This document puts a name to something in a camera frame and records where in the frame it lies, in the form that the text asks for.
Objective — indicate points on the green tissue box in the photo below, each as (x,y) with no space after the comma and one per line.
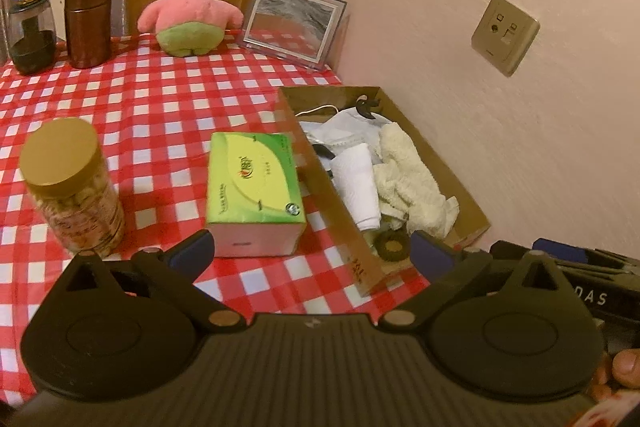
(255,187)

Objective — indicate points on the brown cardboard box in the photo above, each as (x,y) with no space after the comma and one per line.
(330,217)

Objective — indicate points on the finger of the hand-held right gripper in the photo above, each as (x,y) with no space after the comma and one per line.
(560,249)
(590,272)

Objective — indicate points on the clear acrylic picture frame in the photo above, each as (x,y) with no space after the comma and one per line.
(292,24)

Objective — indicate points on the cream towel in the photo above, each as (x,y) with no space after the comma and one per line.
(410,182)

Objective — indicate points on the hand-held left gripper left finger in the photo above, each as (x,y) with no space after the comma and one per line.
(192,253)

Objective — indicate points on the nut jar with gold lid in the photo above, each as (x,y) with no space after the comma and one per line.
(70,192)

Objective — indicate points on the red checked tablecloth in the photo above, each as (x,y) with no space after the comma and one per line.
(165,107)

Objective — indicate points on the glass jar with dark contents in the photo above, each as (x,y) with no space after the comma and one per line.
(32,47)

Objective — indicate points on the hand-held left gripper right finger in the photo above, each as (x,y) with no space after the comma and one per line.
(431,253)

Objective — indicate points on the brown cylindrical canister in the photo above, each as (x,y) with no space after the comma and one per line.
(89,22)

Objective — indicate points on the person's red patterned clothing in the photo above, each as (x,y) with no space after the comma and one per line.
(617,409)

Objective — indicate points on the pink starfish plush toy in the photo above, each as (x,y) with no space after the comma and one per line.
(192,7)

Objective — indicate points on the beige data wall panel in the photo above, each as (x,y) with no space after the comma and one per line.
(505,34)

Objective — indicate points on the person's right hand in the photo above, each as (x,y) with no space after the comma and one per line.
(625,368)

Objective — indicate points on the black hair clip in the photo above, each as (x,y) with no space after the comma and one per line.
(369,107)

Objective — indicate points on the white face mask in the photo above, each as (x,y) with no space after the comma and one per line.
(320,134)

